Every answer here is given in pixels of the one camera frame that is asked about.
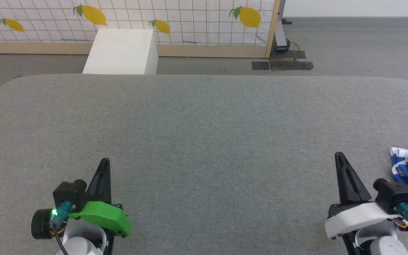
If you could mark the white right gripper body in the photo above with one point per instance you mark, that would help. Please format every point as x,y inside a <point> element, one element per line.
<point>358,217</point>

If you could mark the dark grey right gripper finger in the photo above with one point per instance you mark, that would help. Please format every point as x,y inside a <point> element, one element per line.
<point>349,184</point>

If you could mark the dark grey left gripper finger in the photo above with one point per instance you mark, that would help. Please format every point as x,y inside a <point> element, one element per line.
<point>102,182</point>

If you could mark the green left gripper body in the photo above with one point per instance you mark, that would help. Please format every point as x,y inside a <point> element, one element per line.
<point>105,216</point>

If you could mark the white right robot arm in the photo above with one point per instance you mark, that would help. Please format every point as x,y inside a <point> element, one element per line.
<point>381,242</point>

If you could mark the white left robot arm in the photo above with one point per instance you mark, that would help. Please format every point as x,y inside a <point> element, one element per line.
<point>81,239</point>

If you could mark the white box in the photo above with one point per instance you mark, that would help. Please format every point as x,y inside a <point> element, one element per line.
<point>120,53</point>

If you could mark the black floor tape patch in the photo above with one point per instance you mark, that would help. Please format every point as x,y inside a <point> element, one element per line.
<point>260,66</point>
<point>288,54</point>
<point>292,65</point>

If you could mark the grey metal panel foot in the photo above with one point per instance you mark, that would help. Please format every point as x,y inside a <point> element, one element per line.
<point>281,32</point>

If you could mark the lemon print partition panel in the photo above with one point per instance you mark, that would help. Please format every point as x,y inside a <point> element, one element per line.
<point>190,21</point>

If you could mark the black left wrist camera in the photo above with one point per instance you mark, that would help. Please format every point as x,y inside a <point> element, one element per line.
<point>68,193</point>

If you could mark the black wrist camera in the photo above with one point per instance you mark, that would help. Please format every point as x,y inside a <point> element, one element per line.
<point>395,194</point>
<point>68,193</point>

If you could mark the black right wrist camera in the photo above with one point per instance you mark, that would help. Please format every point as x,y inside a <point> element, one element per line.
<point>395,194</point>

